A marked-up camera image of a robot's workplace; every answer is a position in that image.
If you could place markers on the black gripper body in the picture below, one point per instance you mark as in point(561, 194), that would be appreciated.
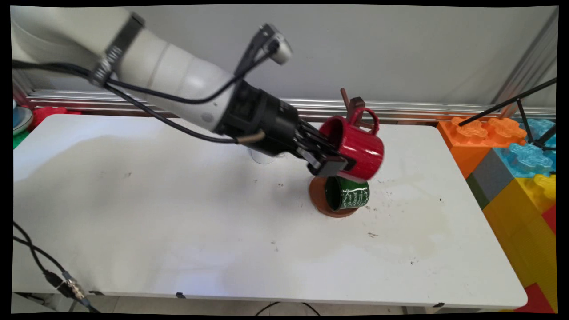
point(280, 122)

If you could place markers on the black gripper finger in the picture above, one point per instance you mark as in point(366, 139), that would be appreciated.
point(331, 168)
point(318, 138)

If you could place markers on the red mug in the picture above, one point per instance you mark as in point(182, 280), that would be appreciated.
point(360, 149)

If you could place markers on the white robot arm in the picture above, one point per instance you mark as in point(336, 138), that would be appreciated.
point(169, 71)

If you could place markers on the green mug with white print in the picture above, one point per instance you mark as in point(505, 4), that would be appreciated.
point(351, 195)

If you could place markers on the wooden mug tree stand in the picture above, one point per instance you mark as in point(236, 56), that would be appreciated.
point(318, 200)

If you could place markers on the orange giant toy brick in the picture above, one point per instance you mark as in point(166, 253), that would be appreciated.
point(466, 142)

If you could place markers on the grey giant toy brick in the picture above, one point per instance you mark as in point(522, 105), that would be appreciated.
point(491, 175)

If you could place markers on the blue giant toy brick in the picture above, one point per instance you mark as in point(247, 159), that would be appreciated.
point(540, 129)
point(524, 160)

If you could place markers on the yellow giant toy brick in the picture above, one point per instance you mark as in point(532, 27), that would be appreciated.
point(520, 231)

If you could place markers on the black tripod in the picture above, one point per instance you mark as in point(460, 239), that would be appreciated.
point(520, 100)

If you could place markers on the red giant toy brick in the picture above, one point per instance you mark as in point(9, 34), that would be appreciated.
point(535, 300)

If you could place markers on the grey plate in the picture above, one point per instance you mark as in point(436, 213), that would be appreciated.
point(22, 119)

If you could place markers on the green base mat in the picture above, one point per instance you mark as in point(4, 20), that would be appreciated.
point(18, 138)

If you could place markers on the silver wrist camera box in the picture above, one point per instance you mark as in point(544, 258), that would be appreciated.
point(281, 46)

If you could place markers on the aluminium frame rail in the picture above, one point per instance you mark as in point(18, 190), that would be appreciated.
point(409, 109)

